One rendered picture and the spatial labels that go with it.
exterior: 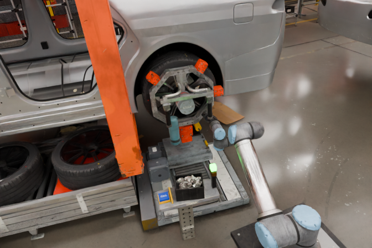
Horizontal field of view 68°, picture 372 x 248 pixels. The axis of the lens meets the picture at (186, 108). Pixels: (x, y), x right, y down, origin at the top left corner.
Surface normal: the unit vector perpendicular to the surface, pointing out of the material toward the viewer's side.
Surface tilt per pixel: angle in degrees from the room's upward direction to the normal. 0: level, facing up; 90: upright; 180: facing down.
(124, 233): 0
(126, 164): 90
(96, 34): 90
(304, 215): 6
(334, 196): 0
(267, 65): 90
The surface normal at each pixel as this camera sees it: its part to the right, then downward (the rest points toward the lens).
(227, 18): 0.23, 0.49
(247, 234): -0.07, -0.85
